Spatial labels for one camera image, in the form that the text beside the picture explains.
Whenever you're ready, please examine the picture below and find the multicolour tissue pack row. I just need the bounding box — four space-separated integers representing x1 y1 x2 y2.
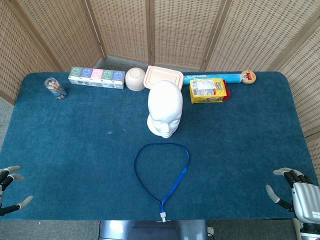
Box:
67 66 126 90

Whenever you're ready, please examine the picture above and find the grey robot torso base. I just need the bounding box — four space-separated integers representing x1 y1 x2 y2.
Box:
98 219 210 240

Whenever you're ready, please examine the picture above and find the round wooden tin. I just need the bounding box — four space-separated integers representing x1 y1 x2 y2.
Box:
240 69 257 85

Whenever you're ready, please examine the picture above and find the beige upturned bowl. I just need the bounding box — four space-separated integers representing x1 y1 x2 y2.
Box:
124 67 147 92

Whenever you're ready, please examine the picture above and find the clear jar of sticks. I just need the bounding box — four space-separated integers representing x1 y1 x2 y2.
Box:
44 77 68 100

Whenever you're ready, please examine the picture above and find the yellow snack bag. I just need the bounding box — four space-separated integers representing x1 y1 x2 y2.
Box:
189 78 232 104

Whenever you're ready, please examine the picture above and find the light blue rolled mat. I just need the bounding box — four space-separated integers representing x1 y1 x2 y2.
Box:
183 71 243 86

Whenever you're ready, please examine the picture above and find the blue lanyard with white clip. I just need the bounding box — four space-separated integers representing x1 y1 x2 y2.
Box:
133 142 190 224

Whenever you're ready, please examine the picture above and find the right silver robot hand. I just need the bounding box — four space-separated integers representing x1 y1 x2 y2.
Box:
265 167 320 226

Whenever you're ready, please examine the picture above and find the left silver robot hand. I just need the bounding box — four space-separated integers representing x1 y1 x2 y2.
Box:
0 164 35 217

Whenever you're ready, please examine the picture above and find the blue table cloth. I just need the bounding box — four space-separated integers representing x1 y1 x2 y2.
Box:
0 71 320 221

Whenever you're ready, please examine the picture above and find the wicker folding screen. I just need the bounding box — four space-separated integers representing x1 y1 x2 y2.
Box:
0 0 320 187

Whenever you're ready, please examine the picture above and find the white foam mannequin head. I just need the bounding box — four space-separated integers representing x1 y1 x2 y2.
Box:
146 80 184 139

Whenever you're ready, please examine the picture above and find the beige lidded lunch box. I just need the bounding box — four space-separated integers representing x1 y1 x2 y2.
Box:
143 65 185 90

